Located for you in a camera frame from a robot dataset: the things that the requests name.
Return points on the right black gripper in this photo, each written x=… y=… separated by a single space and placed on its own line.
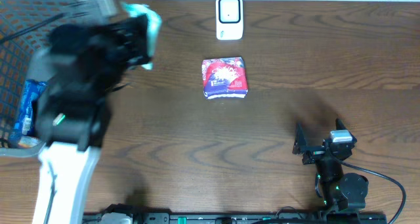
x=317 y=152

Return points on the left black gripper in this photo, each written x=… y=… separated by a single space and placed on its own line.
x=132 y=40

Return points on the teal wet wipes pack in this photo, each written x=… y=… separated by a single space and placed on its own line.
x=153 y=25

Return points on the blue cookie package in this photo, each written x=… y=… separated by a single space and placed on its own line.
x=24 y=124

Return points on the red purple pad package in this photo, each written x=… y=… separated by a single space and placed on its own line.
x=224 y=78

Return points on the orange white snack bar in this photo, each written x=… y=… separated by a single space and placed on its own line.
x=27 y=142

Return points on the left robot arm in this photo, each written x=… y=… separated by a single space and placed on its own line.
x=73 y=113

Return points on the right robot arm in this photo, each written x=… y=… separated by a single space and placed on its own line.
x=344 y=194

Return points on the white barcode scanner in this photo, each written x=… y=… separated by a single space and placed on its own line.
x=229 y=19

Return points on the grey plastic mesh basket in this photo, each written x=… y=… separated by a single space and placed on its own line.
x=17 y=15

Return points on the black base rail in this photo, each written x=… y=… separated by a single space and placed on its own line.
x=121 y=213

